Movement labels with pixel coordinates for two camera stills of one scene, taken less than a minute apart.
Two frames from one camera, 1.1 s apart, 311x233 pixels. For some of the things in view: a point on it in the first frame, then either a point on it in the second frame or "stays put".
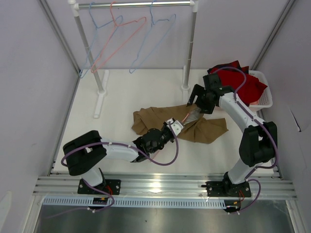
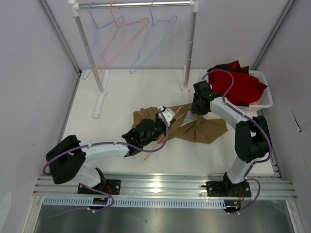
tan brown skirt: (202, 130) stays put
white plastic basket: (266, 100) stays put
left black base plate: (112, 186) stays put
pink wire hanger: (185, 118) -> (163, 138)
